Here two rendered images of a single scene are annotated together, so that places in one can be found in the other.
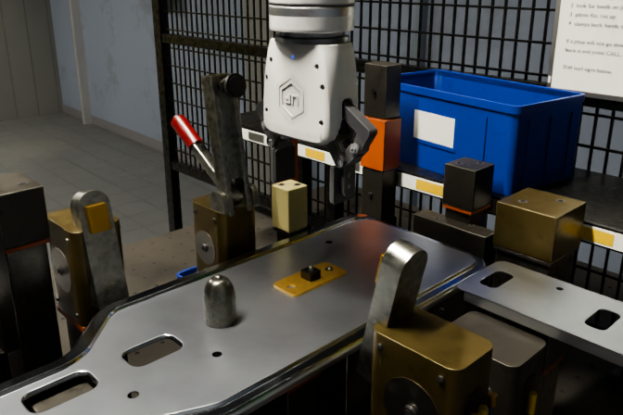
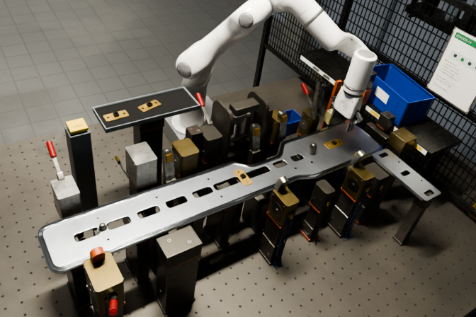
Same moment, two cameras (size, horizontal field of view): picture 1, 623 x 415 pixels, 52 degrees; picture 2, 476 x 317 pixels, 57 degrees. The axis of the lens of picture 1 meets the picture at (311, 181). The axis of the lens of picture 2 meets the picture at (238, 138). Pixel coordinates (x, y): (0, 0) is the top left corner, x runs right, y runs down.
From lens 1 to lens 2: 1.21 m
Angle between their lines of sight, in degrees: 21
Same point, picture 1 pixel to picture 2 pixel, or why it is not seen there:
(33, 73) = not seen: outside the picture
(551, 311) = (393, 168)
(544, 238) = (401, 146)
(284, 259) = (326, 134)
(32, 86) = not seen: outside the picture
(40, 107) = not seen: outside the picture
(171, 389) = (303, 168)
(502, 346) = (378, 174)
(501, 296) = (382, 160)
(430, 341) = (361, 172)
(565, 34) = (437, 73)
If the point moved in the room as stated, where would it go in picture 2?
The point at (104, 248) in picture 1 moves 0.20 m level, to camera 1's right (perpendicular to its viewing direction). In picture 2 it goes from (283, 126) to (330, 136)
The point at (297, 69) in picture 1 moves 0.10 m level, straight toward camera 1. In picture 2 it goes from (347, 100) to (348, 114)
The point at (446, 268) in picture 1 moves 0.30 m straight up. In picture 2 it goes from (370, 148) to (396, 89)
